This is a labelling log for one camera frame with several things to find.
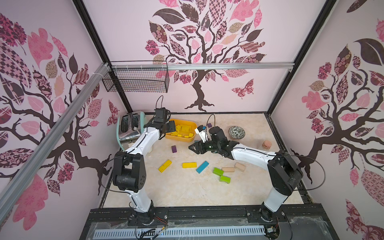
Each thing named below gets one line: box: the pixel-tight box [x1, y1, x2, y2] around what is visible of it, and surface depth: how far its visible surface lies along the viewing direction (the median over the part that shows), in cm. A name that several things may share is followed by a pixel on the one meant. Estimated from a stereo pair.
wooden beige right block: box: [234, 162, 246, 172], surface depth 91 cm
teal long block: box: [196, 160, 210, 174], surface depth 92 cm
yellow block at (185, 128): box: [181, 126, 190, 132], surface depth 109 cm
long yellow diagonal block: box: [158, 159, 173, 173], surface depth 93 cm
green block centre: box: [212, 167, 224, 176], surface depth 89 cm
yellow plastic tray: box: [165, 119, 197, 143], surface depth 106 cm
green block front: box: [219, 175, 231, 184], surface depth 87 cm
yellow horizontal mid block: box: [182, 162, 197, 169], surface depth 93 cm
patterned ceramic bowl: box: [228, 126, 246, 140], surface depth 108 cm
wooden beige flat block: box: [221, 167, 235, 172], surface depth 92 cm
